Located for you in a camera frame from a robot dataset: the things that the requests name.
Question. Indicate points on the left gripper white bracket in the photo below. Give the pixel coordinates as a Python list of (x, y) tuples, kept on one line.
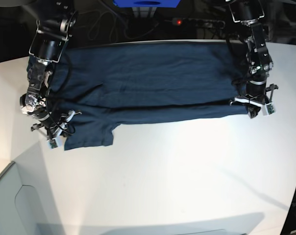
[(255, 104)]

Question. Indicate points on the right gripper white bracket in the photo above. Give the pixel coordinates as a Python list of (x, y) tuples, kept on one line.
[(55, 131)]

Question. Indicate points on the dark blue T-shirt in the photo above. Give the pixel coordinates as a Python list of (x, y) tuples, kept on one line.
[(142, 84)]

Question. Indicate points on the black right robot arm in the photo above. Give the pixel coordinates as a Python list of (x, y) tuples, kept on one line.
[(55, 20)]

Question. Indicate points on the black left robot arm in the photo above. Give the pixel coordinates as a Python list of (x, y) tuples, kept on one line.
[(253, 91)]

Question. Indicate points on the blue box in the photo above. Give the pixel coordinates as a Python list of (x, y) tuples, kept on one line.
[(146, 3)]

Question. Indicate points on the white power strip red switch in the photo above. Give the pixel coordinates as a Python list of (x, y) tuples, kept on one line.
[(199, 23)]

